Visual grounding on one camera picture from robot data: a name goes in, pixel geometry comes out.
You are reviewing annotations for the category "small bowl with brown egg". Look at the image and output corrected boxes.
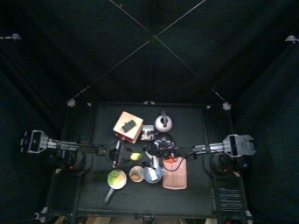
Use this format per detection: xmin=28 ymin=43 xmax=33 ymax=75
xmin=128 ymin=164 xmax=146 ymax=184

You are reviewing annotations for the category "white text label sticker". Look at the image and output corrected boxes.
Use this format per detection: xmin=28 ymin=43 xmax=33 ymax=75
xmin=212 ymin=187 xmax=246 ymax=214

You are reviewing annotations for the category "wooden toy drawer box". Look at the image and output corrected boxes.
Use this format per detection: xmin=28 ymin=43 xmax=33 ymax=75
xmin=112 ymin=110 xmax=146 ymax=144

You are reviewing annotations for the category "small silver toy toaster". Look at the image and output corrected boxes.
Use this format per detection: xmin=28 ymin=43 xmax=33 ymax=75
xmin=139 ymin=124 xmax=156 ymax=142

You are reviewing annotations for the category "silver toy kettle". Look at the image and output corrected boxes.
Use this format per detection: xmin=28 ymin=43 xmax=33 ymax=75
xmin=154 ymin=110 xmax=174 ymax=132

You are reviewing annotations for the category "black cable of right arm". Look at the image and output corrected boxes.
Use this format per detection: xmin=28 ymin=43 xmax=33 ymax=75
xmin=171 ymin=150 xmax=202 ymax=172

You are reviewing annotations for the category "blue bowl with white item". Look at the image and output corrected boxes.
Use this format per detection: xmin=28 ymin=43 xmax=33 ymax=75
xmin=143 ymin=165 xmax=164 ymax=185

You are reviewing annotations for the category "pink cutting board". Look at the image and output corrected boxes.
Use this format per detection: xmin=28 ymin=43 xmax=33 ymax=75
xmin=162 ymin=157 xmax=188 ymax=191

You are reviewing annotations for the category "yellow green toy corn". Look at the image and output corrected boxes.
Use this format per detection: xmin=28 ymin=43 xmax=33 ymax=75
xmin=130 ymin=151 xmax=144 ymax=162

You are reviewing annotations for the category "black cloth backdrop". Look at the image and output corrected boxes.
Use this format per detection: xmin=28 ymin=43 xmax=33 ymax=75
xmin=0 ymin=0 xmax=299 ymax=224

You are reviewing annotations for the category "silver frying pan with greens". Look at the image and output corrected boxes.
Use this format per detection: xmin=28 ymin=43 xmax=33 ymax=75
xmin=103 ymin=169 xmax=128 ymax=205

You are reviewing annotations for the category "metal frame clamp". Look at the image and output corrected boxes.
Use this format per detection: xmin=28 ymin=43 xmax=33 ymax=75
xmin=0 ymin=32 xmax=24 ymax=41
xmin=284 ymin=34 xmax=299 ymax=44

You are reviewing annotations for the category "black round toy pot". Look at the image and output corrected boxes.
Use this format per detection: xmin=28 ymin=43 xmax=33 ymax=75
xmin=154 ymin=131 xmax=175 ymax=149

